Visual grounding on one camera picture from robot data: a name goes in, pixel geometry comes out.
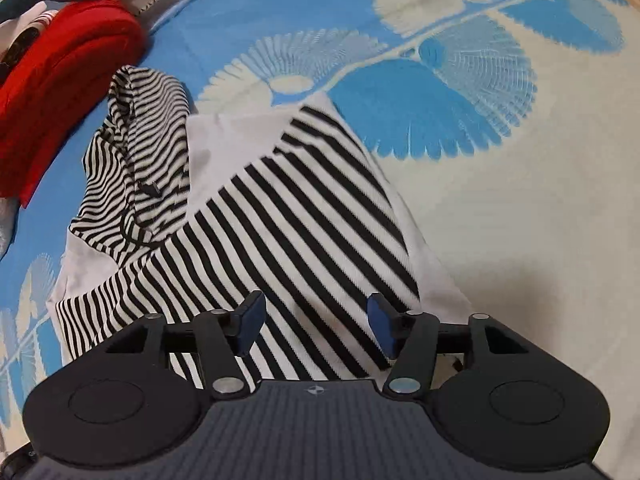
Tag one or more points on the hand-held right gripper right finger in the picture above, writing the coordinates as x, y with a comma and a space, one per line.
380, 325

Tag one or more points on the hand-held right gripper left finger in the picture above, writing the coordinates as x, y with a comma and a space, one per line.
252, 322

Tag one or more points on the black white striped hoodie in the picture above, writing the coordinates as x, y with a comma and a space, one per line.
300, 220

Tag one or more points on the blue white floral mat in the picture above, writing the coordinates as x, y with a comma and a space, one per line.
450, 135

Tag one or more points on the folded red garment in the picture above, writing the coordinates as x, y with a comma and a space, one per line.
65, 75

